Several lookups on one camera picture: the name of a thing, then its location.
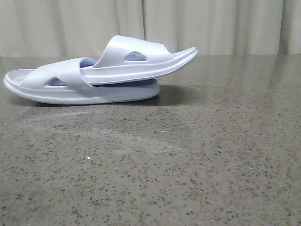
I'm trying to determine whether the light blue slipper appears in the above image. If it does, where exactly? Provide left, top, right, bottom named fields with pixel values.
left=80, top=35, right=198, bottom=85
left=4, top=57, right=160, bottom=105

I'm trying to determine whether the beige curtain backdrop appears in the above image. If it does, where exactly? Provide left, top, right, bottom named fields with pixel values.
left=0, top=0, right=301, bottom=57

